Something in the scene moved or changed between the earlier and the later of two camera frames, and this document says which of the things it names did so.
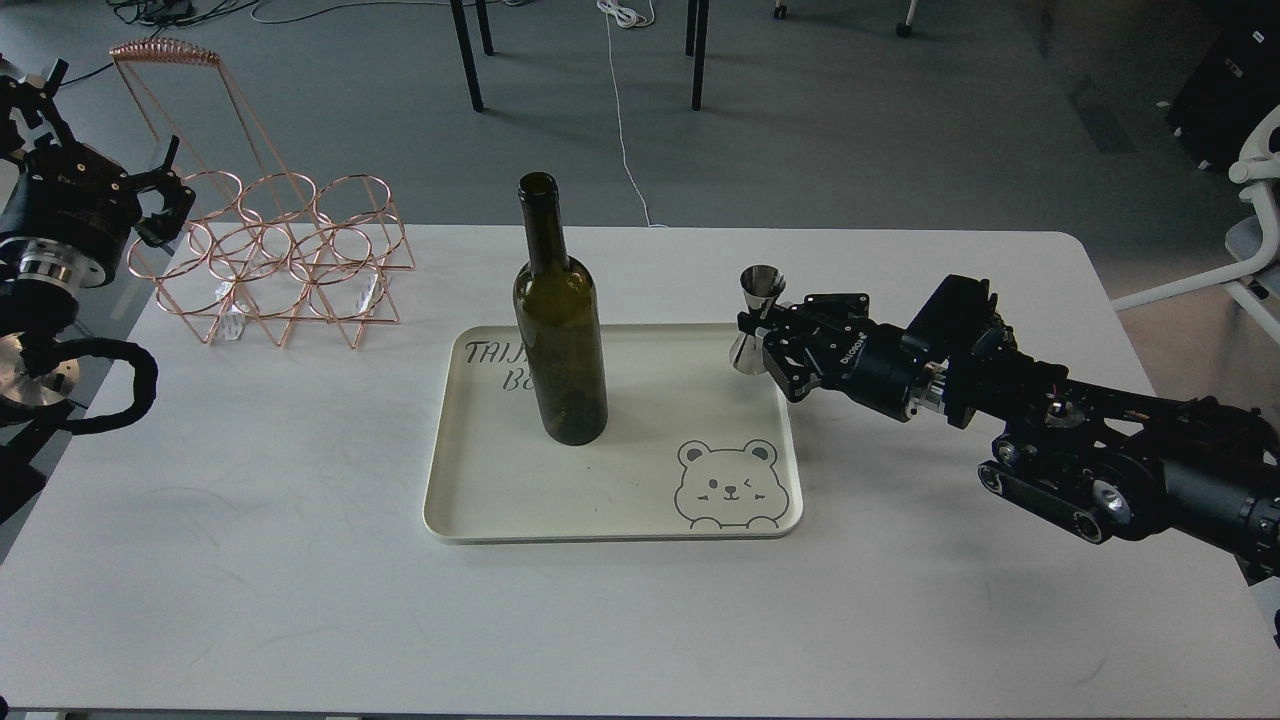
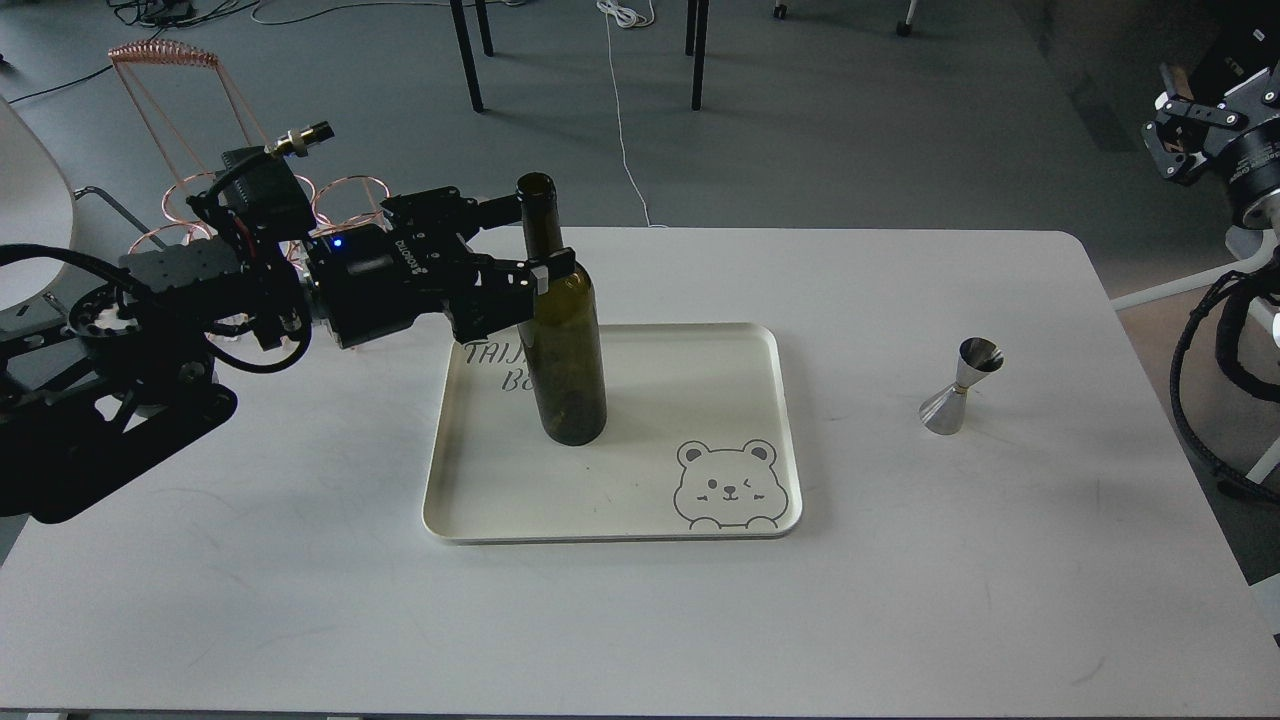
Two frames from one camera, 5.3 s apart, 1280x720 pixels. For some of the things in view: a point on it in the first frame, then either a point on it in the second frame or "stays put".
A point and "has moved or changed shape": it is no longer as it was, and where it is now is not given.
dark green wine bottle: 558,309 stays put
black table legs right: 696,45 stays put
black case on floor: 1237,81 stays put
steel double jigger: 760,285 has moved or changed shape
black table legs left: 460,19 stays put
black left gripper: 80,206 → 377,280
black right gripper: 877,366 → 1249,161
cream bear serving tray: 692,447 stays put
